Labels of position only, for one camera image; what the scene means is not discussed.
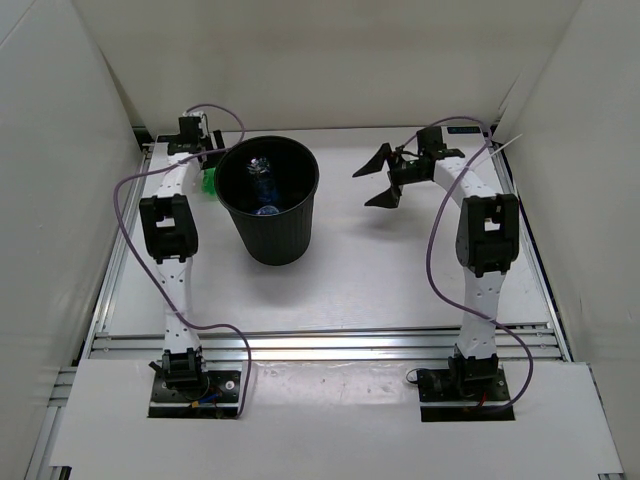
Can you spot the clear unlabeled plastic bottle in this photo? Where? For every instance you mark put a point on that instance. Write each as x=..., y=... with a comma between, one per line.
x=267, y=210

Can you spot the black plastic waste bin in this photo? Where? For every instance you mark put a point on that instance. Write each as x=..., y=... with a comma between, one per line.
x=273, y=240

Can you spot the clear bottle blue band label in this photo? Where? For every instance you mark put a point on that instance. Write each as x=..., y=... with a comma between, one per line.
x=259, y=168

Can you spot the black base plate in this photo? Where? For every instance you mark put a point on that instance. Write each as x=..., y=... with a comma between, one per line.
x=442, y=401
x=218, y=398

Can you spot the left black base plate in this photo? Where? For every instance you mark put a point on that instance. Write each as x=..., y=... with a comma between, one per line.
x=218, y=398

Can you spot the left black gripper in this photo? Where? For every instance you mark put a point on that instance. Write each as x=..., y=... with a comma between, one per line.
x=218, y=139

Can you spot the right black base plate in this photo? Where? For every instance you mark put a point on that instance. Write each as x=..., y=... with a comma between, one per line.
x=442, y=401

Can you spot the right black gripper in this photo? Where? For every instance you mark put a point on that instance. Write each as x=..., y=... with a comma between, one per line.
x=389, y=198

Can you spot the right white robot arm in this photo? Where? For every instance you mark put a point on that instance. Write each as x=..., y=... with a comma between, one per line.
x=486, y=245

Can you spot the green plastic bottle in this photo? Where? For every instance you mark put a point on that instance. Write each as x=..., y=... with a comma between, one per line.
x=208, y=183

